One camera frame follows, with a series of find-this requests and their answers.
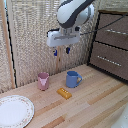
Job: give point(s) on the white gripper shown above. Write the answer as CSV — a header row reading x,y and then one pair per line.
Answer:
x,y
63,37

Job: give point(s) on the blue ceramic mug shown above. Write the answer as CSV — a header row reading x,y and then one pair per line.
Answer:
x,y
73,79

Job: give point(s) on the pink ribbed cup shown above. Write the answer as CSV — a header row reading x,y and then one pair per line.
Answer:
x,y
43,81

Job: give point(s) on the yellow rectangular block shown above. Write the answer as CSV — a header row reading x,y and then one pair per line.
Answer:
x,y
64,93

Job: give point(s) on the dark brown drawer cabinet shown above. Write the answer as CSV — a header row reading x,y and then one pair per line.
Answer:
x,y
110,45

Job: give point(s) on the white floral-rimmed plate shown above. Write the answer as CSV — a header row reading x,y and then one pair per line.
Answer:
x,y
14,111

